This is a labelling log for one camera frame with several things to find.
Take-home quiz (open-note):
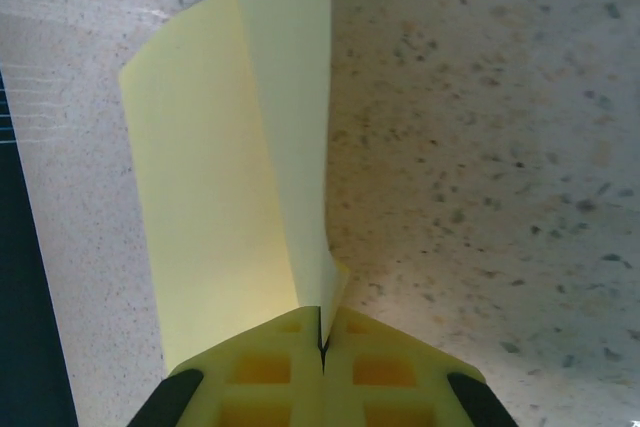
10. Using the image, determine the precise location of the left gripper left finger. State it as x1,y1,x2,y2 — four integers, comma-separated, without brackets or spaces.
132,305,324,427

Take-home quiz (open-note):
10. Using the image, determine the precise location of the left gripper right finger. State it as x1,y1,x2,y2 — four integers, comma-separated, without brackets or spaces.
319,305,521,427

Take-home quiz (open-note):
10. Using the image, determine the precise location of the yellow paper sheet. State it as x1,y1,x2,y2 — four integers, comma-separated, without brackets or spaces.
118,0,351,378

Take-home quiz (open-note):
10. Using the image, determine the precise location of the blue printed left side panel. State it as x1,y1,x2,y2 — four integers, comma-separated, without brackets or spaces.
0,69,81,427

